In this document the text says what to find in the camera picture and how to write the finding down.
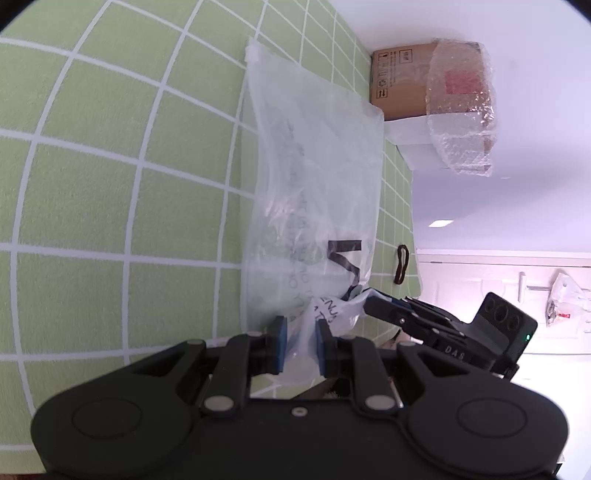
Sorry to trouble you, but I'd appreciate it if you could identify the translucent plastic shopping bag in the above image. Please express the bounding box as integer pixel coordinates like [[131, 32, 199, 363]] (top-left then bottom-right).
[[242, 39, 387, 386]]

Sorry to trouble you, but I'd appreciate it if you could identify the bubble wrap sheet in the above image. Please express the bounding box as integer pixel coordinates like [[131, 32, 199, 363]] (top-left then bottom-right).
[[425, 39, 498, 178]]

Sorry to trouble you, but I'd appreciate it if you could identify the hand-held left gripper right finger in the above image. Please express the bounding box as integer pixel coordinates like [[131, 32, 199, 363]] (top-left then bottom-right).
[[315, 318, 462, 415]]

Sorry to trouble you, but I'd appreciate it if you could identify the hanging white plastic bag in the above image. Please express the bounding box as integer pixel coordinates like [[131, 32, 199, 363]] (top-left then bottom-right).
[[546, 272, 588, 328]]

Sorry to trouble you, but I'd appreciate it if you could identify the dark brown hair tie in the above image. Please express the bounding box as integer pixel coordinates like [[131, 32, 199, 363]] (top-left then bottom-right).
[[393, 244, 411, 285]]

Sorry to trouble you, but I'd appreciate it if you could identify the white paper sheet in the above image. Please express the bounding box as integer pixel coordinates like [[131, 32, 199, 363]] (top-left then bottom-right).
[[383, 113, 448, 170]]

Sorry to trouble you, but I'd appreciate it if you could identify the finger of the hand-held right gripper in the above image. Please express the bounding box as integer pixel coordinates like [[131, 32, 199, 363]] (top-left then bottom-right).
[[365, 295, 444, 343], [372, 288, 469, 331]]

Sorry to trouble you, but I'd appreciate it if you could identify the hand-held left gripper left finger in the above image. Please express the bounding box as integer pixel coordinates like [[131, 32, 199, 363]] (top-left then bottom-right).
[[122, 316, 289, 416]]

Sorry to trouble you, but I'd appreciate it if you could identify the cardboard box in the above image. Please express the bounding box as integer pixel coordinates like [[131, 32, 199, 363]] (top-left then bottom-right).
[[369, 39, 497, 178]]

